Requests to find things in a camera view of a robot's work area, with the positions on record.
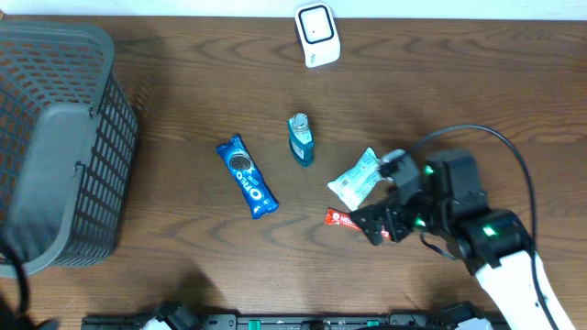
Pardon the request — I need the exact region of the white green wipes pack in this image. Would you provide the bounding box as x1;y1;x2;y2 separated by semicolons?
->
327;148;382;211

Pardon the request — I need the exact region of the red coffee stick sachet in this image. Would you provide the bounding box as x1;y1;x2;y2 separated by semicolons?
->
324;208;391;245

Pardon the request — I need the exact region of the blue mouthwash bottle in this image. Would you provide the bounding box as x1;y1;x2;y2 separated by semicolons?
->
288;113;314;167

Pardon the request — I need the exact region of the blue Oreo cookie pack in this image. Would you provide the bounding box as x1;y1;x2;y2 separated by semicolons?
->
216;135;279;219

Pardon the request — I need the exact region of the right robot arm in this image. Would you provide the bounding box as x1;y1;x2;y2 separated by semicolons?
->
349;149;573;329

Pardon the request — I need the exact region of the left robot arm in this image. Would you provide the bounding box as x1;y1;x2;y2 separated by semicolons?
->
139;302;203;330

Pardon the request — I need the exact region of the white barcode scanner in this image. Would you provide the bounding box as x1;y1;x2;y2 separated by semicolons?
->
294;3;341;68

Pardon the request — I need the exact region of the grey plastic basket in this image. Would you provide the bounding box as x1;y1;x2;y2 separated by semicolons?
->
1;21;138;275

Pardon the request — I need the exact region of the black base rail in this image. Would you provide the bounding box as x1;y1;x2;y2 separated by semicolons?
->
81;313;496;330

